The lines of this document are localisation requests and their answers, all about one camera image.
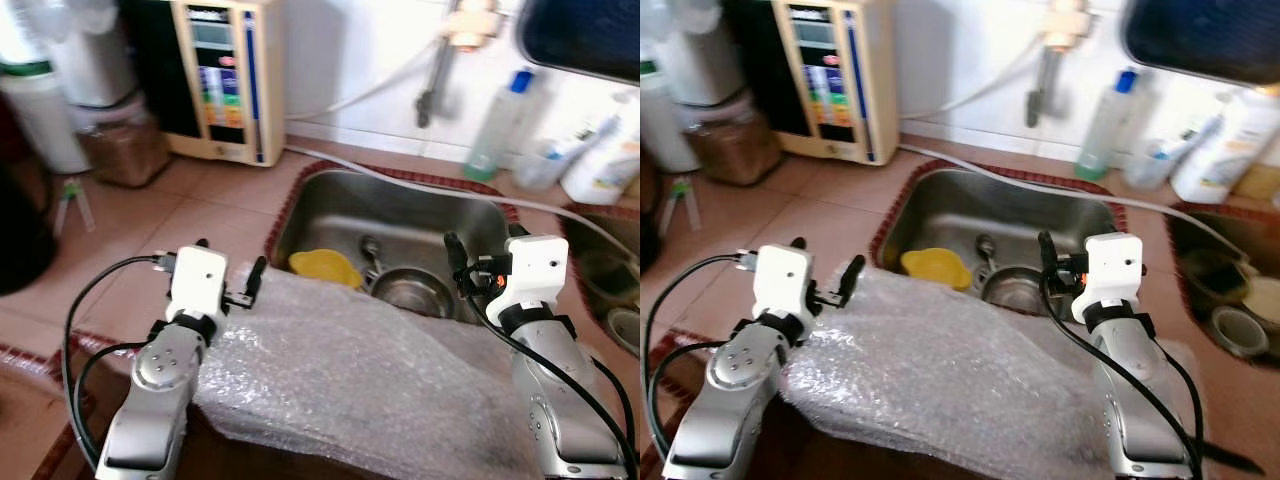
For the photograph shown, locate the stainless steel bowl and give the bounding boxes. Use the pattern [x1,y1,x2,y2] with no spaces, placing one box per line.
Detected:
[980,265,1051,316]
[370,265,461,321]

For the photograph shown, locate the clear plastic cup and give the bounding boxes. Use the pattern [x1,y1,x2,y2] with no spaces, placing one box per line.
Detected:
[513,140,576,193]
[1125,140,1186,193]

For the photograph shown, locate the dark bowl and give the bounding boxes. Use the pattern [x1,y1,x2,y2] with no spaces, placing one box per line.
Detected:
[1183,245,1251,298]
[578,248,626,296]

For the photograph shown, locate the clear bottle blue cap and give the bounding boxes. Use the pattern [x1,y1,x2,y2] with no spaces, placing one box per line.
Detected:
[1075,68,1144,183]
[463,68,536,184]

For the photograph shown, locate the white detergent bottle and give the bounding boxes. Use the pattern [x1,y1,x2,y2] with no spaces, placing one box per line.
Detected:
[1170,88,1280,206]
[560,92,641,207]

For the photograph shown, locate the clear container brown contents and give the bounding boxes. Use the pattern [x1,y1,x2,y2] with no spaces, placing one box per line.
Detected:
[75,92,173,189]
[685,92,784,188]

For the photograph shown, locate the white toothpaste tube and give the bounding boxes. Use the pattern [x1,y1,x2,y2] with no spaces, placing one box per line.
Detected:
[545,112,621,161]
[1155,112,1226,161]

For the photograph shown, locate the green capped clear stick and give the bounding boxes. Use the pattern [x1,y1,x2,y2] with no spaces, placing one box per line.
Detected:
[675,178,701,231]
[658,178,681,237]
[55,178,79,237]
[72,178,98,233]

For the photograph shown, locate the clear bubble wrap sheet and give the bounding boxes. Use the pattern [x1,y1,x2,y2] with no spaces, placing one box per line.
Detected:
[190,265,641,480]
[780,265,1201,480]

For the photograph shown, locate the round steel cup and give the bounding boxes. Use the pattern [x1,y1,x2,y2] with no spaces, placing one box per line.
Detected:
[1210,305,1273,359]
[603,305,641,358]

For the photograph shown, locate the white cup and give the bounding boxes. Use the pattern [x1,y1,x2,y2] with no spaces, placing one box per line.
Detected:
[1240,275,1280,326]

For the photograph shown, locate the white jug green lid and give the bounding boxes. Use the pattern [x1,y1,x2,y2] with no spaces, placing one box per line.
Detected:
[0,60,91,176]
[640,60,701,176]

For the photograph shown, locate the black kettle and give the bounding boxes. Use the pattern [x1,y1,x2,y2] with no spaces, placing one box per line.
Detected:
[0,165,58,298]

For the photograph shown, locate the beige water ionizer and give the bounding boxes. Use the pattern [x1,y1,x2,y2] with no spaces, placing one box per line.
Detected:
[770,0,901,166]
[168,0,288,167]

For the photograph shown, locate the white filter canister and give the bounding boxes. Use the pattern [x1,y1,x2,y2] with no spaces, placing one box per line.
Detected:
[45,0,141,109]
[655,0,746,109]

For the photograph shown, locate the black pan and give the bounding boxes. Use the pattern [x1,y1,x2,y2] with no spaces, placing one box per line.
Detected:
[515,0,641,86]
[1120,0,1280,89]

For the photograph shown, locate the white plastic bottle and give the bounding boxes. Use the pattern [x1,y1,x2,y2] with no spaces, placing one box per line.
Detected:
[0,0,56,66]

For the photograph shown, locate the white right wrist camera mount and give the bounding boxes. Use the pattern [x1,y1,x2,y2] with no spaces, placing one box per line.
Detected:
[487,235,570,328]
[1070,232,1146,328]

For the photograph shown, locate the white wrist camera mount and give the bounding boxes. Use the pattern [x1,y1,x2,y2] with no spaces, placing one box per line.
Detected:
[1070,232,1146,328]
[165,245,230,338]
[487,235,570,328]
[752,245,814,338]

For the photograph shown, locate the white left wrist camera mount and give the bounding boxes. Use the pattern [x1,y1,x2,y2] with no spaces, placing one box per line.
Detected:
[752,245,814,338]
[165,245,230,338]

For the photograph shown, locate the thin white water hose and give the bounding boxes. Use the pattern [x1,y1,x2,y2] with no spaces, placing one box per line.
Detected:
[898,145,1251,261]
[285,145,641,261]

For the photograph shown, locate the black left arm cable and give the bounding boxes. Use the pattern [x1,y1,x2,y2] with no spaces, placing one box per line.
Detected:
[645,255,761,461]
[62,255,176,471]

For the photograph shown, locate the metal wall faucet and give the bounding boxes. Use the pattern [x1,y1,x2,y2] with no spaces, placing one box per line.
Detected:
[1025,0,1101,129]
[415,0,501,129]

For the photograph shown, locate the white faucet hose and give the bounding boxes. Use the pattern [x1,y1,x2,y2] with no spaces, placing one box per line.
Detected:
[898,30,1056,123]
[285,30,446,123]

